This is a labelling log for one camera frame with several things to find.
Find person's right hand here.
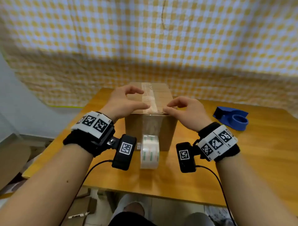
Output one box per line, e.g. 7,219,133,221
162,96,213,133

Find person's left hand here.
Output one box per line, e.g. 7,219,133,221
99,84,151,124

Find brown cardboard box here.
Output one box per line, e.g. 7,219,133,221
124,82,178,152

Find clear tape strip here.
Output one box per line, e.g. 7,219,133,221
141,82,167,115

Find clear tape roll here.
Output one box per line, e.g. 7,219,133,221
140,134,160,170

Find person's left forearm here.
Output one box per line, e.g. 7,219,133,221
0,142,95,226

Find person's right forearm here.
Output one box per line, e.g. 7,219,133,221
215,152,298,226

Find blue tape dispenser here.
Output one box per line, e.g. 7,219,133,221
212,106,249,132

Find person's left leg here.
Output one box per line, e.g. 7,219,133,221
111,192,153,222

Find person's black clothing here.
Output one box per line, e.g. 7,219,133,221
108,211,149,226

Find black wristband white markers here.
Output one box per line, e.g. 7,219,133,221
195,122,241,163
63,111,116,158

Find yellow checkered cloth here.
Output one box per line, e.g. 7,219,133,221
0,0,298,112

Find printed white paper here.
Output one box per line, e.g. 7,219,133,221
205,206,234,226

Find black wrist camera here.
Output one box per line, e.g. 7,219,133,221
111,134,137,171
176,142,197,174

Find black camera cable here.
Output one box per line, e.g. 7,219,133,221
59,160,114,226
195,165,237,226

